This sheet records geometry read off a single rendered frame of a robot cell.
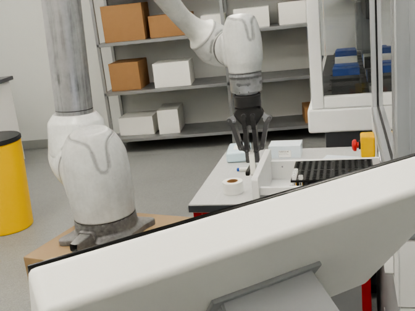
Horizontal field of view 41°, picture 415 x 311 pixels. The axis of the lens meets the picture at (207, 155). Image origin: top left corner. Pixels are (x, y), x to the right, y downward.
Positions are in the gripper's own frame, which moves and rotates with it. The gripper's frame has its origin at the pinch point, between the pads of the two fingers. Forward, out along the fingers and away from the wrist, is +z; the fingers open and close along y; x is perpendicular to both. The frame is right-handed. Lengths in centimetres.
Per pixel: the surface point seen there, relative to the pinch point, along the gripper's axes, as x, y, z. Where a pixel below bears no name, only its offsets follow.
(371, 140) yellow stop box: 32.4, 33.9, 4.0
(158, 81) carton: 355, -149, 25
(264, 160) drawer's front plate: 4.4, 2.7, 1.0
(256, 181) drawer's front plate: -11.5, 2.6, 1.7
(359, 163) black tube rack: 7.4, 29.6, 3.8
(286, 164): 14.4, 7.9, 5.5
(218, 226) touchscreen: -102, 15, -25
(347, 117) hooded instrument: 83, 27, 8
